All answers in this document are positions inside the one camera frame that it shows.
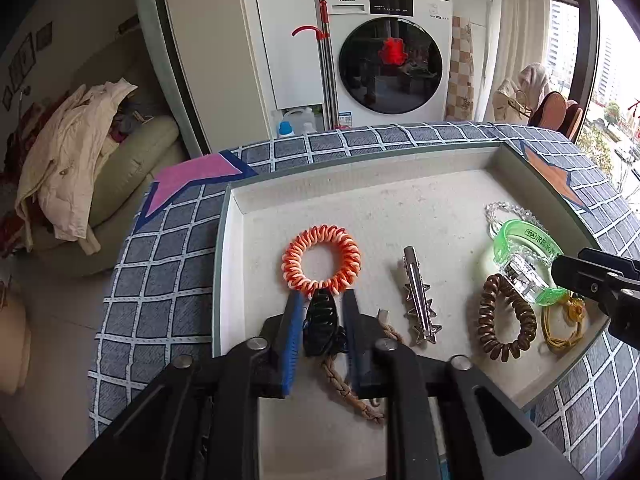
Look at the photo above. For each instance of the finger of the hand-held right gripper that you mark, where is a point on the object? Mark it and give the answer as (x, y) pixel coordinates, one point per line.
(610, 260)
(585, 275)

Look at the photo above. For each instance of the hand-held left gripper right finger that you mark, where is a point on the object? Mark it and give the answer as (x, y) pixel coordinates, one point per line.
(356, 345)

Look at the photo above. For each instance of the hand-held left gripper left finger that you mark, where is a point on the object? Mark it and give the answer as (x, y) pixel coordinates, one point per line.
(292, 345)

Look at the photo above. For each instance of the black hair claw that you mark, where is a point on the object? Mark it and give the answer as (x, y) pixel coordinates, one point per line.
(320, 320)

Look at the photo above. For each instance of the green plastic bangle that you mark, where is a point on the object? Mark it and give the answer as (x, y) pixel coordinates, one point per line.
(505, 245)

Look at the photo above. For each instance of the white shallow tray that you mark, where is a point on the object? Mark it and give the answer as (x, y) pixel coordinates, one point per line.
(400, 210)

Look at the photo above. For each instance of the silver star hair clip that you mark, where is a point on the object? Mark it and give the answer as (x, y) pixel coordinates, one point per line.
(420, 300)

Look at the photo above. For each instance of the grey checked tablecloth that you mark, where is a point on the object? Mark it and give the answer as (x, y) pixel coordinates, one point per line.
(160, 310)

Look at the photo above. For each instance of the brown chair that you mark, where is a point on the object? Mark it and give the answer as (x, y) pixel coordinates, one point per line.
(575, 120)
(552, 110)

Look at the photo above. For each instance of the white hooded garment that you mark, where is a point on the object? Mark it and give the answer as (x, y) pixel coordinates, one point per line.
(530, 85)

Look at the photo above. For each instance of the blue capped bottle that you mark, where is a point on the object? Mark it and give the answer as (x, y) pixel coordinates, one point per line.
(285, 129)

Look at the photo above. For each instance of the white detergent jug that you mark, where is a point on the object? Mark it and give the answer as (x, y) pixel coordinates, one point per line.
(302, 117)

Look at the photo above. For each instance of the checked beige cloth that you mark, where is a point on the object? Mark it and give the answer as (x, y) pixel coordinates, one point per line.
(462, 70)

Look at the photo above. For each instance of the cream sofa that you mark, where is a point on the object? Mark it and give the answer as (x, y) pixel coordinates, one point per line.
(140, 160)

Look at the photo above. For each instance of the purple cloth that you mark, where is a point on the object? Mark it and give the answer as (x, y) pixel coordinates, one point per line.
(125, 125)

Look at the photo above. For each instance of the beige ottoman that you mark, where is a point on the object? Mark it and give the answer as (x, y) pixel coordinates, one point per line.
(12, 340)

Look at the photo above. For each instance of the cream jacket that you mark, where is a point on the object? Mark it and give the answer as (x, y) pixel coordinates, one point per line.
(75, 150)

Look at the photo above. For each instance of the dark red cloth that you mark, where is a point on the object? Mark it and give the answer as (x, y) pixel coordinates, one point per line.
(12, 230)

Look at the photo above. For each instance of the white cabinet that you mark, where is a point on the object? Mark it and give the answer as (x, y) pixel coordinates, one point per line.
(285, 35)

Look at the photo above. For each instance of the white washing machine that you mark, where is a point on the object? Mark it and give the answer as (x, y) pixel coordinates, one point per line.
(350, 5)

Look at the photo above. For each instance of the large wall picture frame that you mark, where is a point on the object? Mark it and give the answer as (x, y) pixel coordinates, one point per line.
(22, 62)

